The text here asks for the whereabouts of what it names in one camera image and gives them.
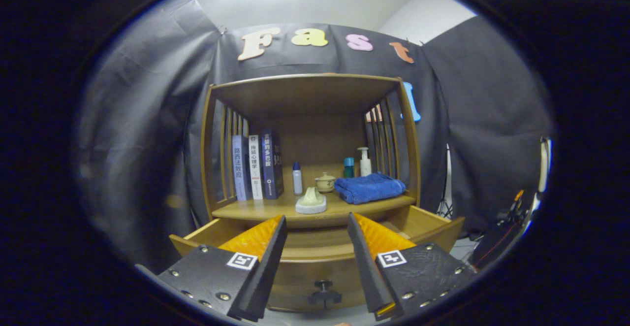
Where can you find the wooden drawer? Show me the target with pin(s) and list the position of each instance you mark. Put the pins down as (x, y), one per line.
(315, 272)

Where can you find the white bottle with blue cap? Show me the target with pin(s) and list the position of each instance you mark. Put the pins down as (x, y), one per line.
(297, 182)

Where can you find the black light stand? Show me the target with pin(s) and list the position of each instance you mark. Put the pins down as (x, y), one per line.
(445, 208)

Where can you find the dark blue book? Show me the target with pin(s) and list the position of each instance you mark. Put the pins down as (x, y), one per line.
(271, 166)

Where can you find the light blue book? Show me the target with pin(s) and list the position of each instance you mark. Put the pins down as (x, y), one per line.
(239, 168)

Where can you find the teal bottle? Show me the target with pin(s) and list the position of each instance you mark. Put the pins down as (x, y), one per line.
(349, 168)

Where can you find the white pump bottle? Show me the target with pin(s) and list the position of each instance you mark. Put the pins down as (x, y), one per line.
(365, 167)

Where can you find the wooden countertop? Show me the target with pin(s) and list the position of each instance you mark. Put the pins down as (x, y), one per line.
(344, 211)

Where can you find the black device with orange tip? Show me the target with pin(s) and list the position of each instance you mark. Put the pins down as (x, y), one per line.
(497, 242)

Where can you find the pale green scrubbing brush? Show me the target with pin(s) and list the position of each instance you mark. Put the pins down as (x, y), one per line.
(311, 203)

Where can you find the beige lidded teacup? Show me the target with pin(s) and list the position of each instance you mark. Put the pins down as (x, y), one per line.
(325, 183)

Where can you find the wooden cabinet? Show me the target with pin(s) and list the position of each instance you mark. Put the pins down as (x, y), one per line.
(305, 94)

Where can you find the white tote bag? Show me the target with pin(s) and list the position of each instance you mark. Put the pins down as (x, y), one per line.
(545, 168)

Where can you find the black backdrop cloth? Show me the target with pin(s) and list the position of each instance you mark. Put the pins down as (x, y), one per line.
(147, 119)

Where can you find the blue towel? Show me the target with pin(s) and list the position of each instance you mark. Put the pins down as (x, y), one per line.
(369, 188)

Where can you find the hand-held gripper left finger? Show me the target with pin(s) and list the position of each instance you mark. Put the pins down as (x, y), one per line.
(266, 267)

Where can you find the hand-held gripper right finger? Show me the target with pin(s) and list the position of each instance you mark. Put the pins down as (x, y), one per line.
(366, 267)

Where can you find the white book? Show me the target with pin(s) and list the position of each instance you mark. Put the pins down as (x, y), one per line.
(255, 168)

